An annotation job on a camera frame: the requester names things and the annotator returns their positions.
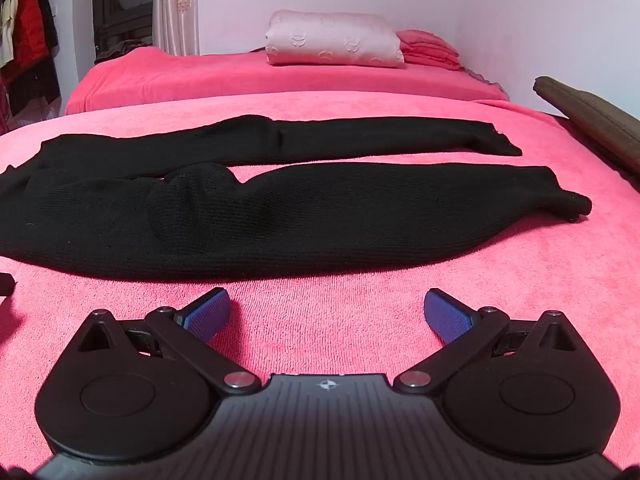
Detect dark cloth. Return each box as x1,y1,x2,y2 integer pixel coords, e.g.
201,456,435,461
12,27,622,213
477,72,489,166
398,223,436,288
94,37,161,65

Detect red hanging garment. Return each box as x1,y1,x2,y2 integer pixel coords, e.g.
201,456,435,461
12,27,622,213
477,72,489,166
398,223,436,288
11,0,51,77

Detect folded red blanket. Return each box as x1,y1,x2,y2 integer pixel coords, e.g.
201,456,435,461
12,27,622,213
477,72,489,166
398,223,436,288
396,29,463,72

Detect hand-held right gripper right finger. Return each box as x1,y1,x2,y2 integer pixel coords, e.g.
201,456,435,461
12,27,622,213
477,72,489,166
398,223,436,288
393,287,579,395

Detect pink bed cover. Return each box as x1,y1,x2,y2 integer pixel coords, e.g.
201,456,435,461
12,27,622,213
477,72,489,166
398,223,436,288
65,47,509,116

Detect pale pink patterned pillow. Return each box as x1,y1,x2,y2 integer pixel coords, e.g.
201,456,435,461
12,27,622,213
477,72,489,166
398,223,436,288
265,9,406,68

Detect cream hanging garment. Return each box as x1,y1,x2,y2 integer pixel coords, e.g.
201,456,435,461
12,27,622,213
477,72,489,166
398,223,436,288
0,0,20,67

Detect brown headboard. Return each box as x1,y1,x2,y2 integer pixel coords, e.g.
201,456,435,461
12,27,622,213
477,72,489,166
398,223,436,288
532,76,640,177

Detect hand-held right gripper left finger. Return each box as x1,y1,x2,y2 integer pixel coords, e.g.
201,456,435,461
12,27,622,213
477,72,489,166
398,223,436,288
67,287,263,397

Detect pink patterned curtain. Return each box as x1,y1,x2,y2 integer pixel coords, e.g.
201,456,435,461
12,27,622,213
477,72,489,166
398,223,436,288
152,0,201,57

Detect black knit pants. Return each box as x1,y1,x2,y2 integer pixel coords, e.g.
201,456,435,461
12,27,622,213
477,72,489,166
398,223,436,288
0,115,593,282

